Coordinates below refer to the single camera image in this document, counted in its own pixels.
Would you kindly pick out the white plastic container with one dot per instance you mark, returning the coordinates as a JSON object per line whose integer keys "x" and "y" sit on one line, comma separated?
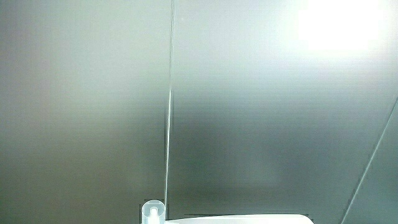
{"x": 242, "y": 219}

